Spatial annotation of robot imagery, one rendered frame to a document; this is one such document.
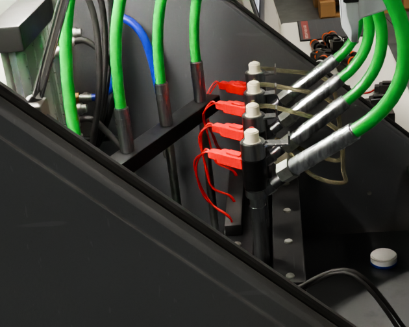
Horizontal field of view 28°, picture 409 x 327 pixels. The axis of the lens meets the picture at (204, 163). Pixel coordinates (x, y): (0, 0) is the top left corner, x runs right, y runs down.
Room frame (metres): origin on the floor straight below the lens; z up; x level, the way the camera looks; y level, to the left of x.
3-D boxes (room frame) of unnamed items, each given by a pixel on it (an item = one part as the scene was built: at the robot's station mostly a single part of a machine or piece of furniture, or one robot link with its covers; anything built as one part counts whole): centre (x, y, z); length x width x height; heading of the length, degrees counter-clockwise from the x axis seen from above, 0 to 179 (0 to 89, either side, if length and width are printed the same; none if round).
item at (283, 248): (0.96, -0.07, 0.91); 0.34 x 0.10 x 0.15; 173
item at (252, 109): (0.92, -0.07, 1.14); 0.02 x 0.02 x 0.03
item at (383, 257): (1.03, -0.25, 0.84); 0.04 x 0.04 x 0.01
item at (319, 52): (1.55, -0.29, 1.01); 0.23 x 0.11 x 0.06; 173
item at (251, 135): (0.84, -0.06, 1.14); 0.02 x 0.02 x 0.03
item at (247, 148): (0.84, -0.07, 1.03); 0.05 x 0.03 x 0.21; 83
